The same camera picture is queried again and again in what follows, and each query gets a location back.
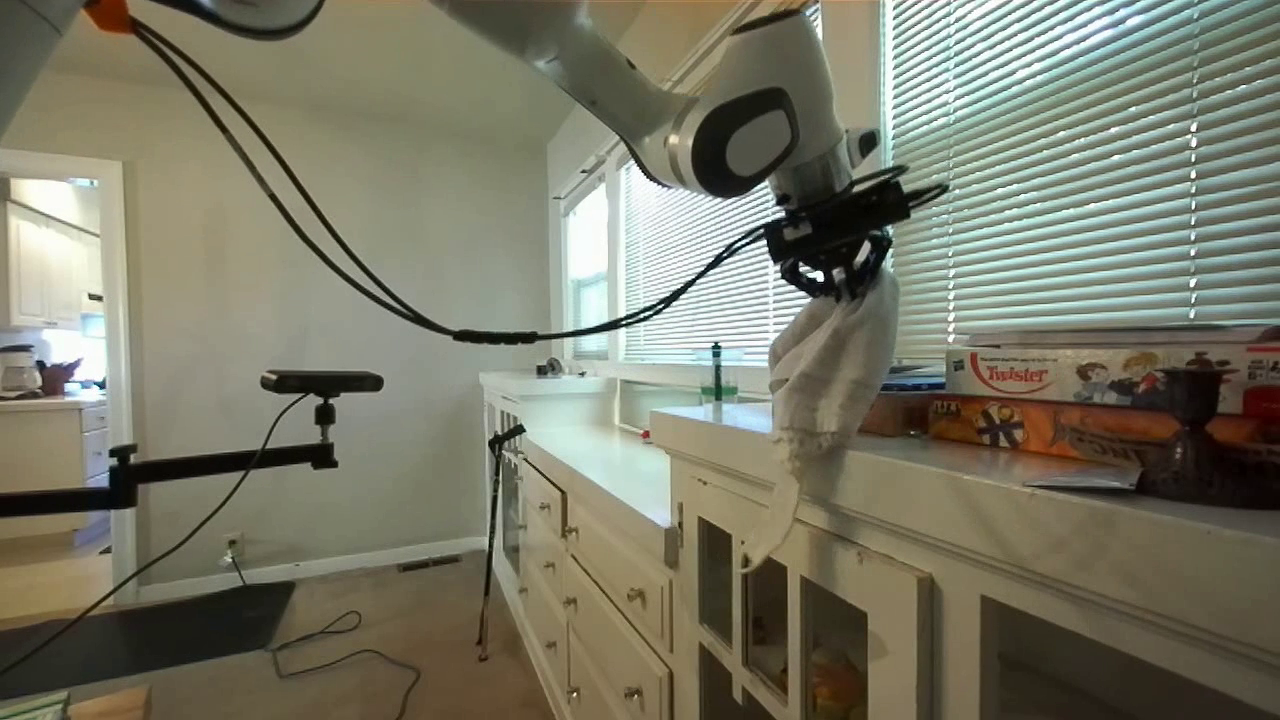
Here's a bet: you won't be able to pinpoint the white glass-door cabinet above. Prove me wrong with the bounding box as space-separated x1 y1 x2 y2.
652 406 1280 720

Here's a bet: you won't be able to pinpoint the white terry cloth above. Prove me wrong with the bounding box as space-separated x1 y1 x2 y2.
767 272 901 518

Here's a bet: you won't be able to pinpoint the white window blinds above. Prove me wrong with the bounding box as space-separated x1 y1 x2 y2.
884 0 1280 360

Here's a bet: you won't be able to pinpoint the black tripod stand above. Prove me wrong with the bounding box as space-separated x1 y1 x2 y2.
476 420 528 665

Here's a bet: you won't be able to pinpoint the black camera on boom arm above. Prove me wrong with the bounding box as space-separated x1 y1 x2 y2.
0 366 388 526

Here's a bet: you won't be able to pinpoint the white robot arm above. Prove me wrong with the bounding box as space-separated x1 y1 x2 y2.
432 0 945 302

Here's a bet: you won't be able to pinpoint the black camera cable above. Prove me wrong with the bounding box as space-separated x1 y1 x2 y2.
0 391 312 679

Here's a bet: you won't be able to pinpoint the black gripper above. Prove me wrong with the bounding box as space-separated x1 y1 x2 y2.
763 164 946 302

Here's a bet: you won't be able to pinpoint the low white drawer cabinet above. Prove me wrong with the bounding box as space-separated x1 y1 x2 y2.
479 372 674 720

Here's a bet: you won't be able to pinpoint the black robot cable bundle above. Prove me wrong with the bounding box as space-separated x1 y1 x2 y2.
119 12 792 351

